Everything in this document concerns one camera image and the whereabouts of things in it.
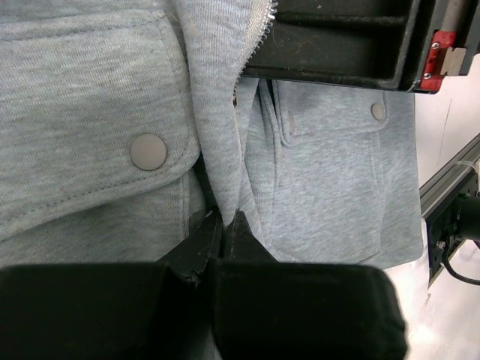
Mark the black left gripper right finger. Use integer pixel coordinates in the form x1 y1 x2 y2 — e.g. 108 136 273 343
210 211 408 359

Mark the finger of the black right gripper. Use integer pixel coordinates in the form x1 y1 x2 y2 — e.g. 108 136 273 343
277 0 412 17
243 7 416 92

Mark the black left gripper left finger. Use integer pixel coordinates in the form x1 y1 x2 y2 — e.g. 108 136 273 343
1 210 223 359

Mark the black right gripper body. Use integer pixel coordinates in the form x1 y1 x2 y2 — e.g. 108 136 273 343
414 0 479 94

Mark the grey zip-up fleece jacket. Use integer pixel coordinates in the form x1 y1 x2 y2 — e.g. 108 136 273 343
1 1 424 269

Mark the aluminium table frame rail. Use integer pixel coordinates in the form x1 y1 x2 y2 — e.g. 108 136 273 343
420 136 479 283

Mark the black cable by rail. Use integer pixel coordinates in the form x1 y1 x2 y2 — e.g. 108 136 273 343
438 239 480 285

